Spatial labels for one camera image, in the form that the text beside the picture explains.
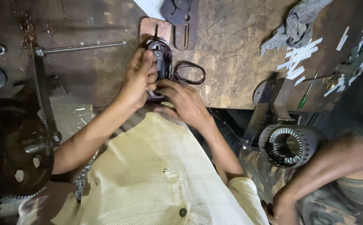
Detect person's right hand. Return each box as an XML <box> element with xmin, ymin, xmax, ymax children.
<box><xmin>153</xmin><ymin>79</ymin><xmax>214</xmax><ymax>126</ymax></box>

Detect person's left hand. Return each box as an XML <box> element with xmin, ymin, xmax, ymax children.
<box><xmin>118</xmin><ymin>48</ymin><xmax>159</xmax><ymax>110</ymax></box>

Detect dark wound wire coil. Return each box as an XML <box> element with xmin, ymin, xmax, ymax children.
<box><xmin>142</xmin><ymin>36</ymin><xmax>173</xmax><ymax>101</ymax></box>

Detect brown wooden winding form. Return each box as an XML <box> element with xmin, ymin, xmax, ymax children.
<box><xmin>138</xmin><ymin>17</ymin><xmax>173</xmax><ymax>47</ymax></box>

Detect dark slotted metal plate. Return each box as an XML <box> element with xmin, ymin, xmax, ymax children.
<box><xmin>160</xmin><ymin>0</ymin><xmax>200</xmax><ymax>51</ymax></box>

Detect white paper sheet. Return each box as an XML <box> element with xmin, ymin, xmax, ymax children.
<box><xmin>133</xmin><ymin>0</ymin><xmax>167</xmax><ymax>21</ymax></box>

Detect long threaded steel rod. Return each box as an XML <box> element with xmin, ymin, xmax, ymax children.
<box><xmin>35</xmin><ymin>40</ymin><xmax>127</xmax><ymax>57</ymax></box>

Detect dark flat metal bar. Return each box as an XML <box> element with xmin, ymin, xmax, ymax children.
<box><xmin>31</xmin><ymin>43</ymin><xmax>62</xmax><ymax>149</ymax></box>

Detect pile of white paper strips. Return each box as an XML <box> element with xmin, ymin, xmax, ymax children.
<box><xmin>276</xmin><ymin>37</ymin><xmax>323</xmax><ymax>87</ymax></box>

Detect grey crumpled cloth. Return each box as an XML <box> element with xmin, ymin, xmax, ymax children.
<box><xmin>260</xmin><ymin>0</ymin><xmax>334</xmax><ymax>56</ymax></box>

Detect large dark toothed gear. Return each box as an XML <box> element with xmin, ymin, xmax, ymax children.
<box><xmin>0</xmin><ymin>98</ymin><xmax>56</xmax><ymax>202</ymax></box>

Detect motor stator in metal housing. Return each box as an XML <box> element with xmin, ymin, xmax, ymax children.
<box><xmin>258</xmin><ymin>124</ymin><xmax>324</xmax><ymax>169</ymax></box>

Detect loose dark wire coil loop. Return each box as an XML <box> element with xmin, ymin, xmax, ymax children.
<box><xmin>173</xmin><ymin>61</ymin><xmax>206</xmax><ymax>85</ymax></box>

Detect dark metal bracket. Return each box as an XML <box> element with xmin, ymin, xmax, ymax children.
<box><xmin>253</xmin><ymin>77</ymin><xmax>298</xmax><ymax>123</ymax></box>

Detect green handled screwdriver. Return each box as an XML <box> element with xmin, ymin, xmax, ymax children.
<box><xmin>297</xmin><ymin>70</ymin><xmax>320</xmax><ymax>109</ymax></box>

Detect brass handled scissors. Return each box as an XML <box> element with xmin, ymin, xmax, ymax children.
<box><xmin>322</xmin><ymin>73</ymin><xmax>342</xmax><ymax>92</ymax></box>

